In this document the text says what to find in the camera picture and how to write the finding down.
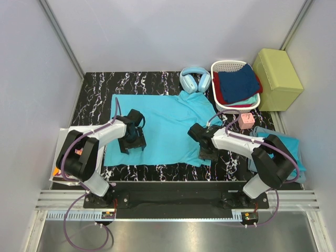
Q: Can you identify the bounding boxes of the turquoise t-shirt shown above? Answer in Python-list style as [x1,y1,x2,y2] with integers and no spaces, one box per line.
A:
[104,91,222,167]

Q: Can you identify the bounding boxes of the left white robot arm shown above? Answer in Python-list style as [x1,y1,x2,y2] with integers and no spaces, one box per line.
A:
[56,109,146,208]

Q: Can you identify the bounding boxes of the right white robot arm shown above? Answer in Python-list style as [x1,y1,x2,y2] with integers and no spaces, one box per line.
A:
[188,123,299,208]

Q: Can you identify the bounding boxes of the pile of teal t-shirts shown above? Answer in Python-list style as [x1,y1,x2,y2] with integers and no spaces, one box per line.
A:
[249,126,306,184]

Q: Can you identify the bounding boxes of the pink cube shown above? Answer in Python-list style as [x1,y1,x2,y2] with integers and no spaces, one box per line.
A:
[238,113,255,130]

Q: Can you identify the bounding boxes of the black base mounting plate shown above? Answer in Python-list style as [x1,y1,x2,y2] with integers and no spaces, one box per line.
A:
[83,181,270,219]

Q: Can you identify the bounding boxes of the light blue headphones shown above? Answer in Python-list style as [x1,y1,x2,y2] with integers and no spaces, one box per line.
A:
[179,67,212,94]

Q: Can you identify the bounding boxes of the teal folded t-shirt in basket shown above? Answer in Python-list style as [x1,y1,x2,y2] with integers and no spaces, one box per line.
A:
[229,94,258,107]

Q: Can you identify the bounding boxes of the red folded t-shirt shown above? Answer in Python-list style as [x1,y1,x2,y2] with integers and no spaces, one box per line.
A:
[213,72,263,107]

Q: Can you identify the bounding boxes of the navy blue folded t-shirt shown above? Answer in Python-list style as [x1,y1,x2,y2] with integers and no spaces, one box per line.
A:
[218,64,263,104]

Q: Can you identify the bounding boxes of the white paper sheets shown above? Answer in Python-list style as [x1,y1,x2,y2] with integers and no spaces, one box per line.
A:
[49,125,104,186]

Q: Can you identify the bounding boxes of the white plastic laundry basket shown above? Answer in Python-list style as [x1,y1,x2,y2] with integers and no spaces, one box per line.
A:
[211,60,260,113]

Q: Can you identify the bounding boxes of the yellow-green storage box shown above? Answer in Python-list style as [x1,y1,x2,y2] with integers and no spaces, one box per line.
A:
[253,48,303,111]

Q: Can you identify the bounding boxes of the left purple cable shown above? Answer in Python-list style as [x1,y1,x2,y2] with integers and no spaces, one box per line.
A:
[57,97,124,249]

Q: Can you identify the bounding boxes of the aluminium rail frame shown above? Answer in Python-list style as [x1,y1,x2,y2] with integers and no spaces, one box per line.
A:
[24,188,335,251]

